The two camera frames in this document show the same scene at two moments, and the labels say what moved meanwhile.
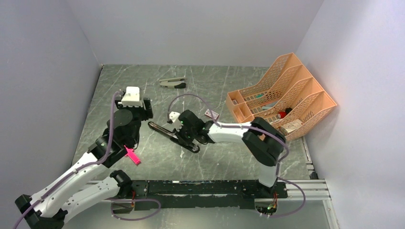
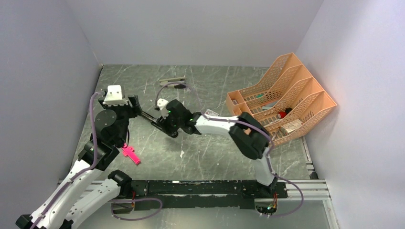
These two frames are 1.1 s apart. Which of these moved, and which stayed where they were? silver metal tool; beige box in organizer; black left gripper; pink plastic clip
Moved: black left gripper
Stayed: silver metal tool; pink plastic clip; beige box in organizer
